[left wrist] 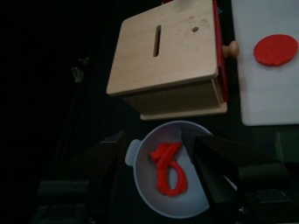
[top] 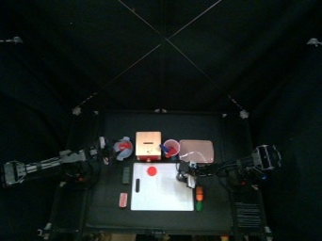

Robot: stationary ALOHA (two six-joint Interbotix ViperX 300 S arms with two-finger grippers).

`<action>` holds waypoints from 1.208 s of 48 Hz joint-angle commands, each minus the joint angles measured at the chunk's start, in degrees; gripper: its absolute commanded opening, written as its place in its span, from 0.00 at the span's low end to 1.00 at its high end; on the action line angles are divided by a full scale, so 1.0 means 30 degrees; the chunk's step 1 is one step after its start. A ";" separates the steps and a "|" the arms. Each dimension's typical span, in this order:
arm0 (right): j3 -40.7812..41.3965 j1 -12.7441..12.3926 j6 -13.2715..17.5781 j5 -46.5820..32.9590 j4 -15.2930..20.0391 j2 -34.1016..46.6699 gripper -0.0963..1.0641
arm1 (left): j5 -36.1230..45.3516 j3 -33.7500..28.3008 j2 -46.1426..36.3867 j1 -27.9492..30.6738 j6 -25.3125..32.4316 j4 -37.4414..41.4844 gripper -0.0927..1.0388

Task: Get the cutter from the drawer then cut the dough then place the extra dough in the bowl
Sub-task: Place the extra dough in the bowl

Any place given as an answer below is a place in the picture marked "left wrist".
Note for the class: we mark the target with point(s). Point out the red drawer with wooden knob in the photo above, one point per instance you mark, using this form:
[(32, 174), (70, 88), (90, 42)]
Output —
[(230, 49)]

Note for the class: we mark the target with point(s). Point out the red dough disc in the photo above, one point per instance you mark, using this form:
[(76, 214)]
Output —
[(275, 50)]

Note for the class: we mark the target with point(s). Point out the grey-blue bowl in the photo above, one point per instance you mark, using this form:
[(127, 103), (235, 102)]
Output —
[(175, 205)]

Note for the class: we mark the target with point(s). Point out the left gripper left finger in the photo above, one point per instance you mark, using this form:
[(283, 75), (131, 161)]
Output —
[(100, 175)]

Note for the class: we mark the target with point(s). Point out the wooden box with slot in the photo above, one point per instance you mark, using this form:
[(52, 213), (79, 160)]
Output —
[(163, 64)]

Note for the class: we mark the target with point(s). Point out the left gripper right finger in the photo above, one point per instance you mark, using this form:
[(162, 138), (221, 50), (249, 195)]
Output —
[(234, 175)]

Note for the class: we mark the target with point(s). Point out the white cutting board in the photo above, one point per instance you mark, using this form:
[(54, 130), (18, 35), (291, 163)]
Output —
[(273, 93)]

